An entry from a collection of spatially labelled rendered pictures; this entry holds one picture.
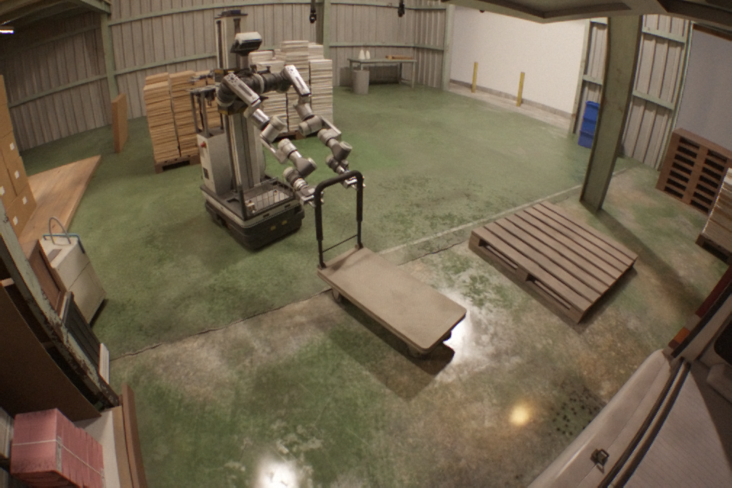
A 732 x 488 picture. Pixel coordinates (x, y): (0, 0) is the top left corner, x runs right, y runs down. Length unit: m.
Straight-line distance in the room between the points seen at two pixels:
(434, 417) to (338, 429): 0.46
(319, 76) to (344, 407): 4.29
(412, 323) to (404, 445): 0.63
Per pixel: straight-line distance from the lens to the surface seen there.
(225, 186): 2.95
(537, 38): 10.17
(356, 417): 1.72
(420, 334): 1.77
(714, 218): 4.51
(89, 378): 1.83
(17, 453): 1.66
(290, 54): 4.90
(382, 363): 1.89
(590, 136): 6.68
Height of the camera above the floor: 1.54
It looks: 30 degrees down
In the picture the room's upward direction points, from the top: 1 degrees clockwise
